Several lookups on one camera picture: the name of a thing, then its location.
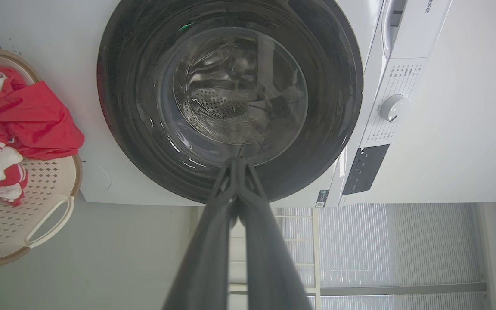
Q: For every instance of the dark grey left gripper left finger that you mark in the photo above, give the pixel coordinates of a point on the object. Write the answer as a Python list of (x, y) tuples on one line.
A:
[(207, 258)]

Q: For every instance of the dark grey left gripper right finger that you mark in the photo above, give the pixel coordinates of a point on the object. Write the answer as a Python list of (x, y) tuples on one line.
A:
[(269, 258)]

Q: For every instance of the white front-load washing machine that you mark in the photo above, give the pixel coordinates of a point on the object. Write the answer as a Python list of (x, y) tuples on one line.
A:
[(424, 142)]

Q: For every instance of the white window blinds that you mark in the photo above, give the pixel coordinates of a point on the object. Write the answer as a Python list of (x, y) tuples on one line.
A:
[(398, 254)]

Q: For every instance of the black washer display panel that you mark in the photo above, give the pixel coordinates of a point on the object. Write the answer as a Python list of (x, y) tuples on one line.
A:
[(365, 168)]

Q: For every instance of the beige perforated laundry basket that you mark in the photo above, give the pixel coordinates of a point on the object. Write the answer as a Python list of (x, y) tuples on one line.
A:
[(37, 215)]

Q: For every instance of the white round washer control knob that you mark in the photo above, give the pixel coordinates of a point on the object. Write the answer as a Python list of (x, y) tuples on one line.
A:
[(395, 107)]

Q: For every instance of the white detergent drawer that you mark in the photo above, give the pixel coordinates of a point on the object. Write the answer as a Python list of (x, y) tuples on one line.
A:
[(407, 26)]

